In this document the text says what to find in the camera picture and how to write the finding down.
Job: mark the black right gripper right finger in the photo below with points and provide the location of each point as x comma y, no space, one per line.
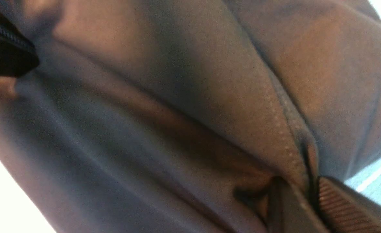
344,210

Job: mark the dark gray long-sleeved shirt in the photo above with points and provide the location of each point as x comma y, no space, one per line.
173,116

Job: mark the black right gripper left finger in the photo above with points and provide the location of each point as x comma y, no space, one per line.
289,211

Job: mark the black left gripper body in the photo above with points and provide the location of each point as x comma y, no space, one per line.
18,55

